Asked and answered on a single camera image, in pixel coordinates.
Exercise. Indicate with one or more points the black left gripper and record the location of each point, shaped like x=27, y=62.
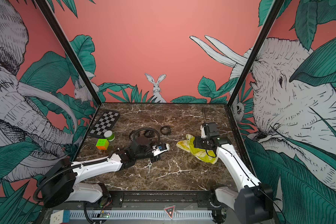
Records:
x=156, y=158

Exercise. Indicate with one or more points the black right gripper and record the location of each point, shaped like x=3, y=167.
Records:
x=198, y=142

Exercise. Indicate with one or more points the yellow green patterned towel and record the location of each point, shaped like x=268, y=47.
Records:
x=187, y=145

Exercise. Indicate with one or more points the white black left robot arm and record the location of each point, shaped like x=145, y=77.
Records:
x=65, y=181

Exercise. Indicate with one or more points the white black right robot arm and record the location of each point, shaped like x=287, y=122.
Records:
x=240, y=179

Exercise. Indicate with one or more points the green white cylinder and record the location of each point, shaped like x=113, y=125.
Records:
x=109, y=135

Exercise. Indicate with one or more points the colourful rubik's cube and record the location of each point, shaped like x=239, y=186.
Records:
x=102, y=144

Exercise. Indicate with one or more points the black white checkerboard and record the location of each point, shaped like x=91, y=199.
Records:
x=105, y=123

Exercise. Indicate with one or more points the red triangle warning sticker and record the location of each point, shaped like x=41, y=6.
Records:
x=170, y=211

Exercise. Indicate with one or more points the white power socket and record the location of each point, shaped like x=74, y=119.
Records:
x=60, y=217

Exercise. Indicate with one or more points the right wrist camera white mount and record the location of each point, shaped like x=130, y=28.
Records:
x=203, y=134

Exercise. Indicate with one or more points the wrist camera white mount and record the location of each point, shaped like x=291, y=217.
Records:
x=203, y=134
x=159, y=149

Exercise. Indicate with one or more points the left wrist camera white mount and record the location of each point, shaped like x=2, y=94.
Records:
x=159, y=149

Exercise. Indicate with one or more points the black front mounting rail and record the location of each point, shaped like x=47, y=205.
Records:
x=215, y=198

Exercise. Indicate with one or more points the white slotted cable duct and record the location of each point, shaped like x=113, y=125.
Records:
x=146, y=215

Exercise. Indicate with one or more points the black right frame post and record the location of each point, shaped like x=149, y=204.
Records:
x=273, y=12

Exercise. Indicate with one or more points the black frame post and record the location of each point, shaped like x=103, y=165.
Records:
x=55, y=26
x=273, y=12

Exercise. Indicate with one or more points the black left frame post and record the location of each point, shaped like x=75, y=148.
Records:
x=55, y=26

